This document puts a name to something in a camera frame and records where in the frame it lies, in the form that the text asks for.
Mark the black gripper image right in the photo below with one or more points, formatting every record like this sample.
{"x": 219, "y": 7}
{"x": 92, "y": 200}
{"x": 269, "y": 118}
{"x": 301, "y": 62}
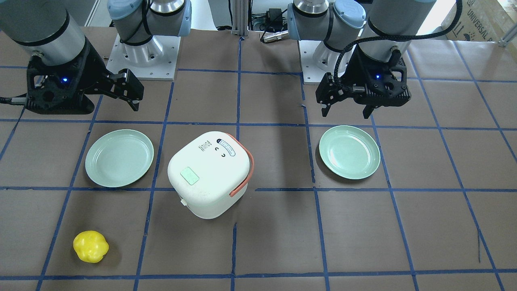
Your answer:
{"x": 357, "y": 68}

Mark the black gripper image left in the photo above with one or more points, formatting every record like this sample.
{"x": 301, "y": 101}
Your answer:
{"x": 93, "y": 69}

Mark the white rice cooker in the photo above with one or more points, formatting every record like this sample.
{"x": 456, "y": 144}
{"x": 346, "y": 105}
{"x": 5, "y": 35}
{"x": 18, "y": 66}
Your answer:
{"x": 211, "y": 173}

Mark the green plate far side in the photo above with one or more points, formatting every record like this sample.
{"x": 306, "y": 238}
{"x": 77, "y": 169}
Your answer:
{"x": 349, "y": 152}

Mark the green plate near yellow pepper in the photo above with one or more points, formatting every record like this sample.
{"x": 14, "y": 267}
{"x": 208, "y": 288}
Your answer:
{"x": 119, "y": 158}

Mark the black power adapter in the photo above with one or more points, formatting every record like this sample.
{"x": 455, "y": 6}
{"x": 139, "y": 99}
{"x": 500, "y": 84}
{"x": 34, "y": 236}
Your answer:
{"x": 274, "y": 16}

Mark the yellow bell pepper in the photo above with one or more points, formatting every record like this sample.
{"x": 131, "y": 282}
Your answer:
{"x": 90, "y": 246}

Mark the cardboard box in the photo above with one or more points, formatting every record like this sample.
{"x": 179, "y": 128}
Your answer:
{"x": 484, "y": 20}

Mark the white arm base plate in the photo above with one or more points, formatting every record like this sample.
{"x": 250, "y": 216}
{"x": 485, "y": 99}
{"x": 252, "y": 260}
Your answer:
{"x": 155, "y": 60}
{"x": 316, "y": 60}

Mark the aluminium frame post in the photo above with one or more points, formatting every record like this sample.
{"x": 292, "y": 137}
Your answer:
{"x": 240, "y": 17}

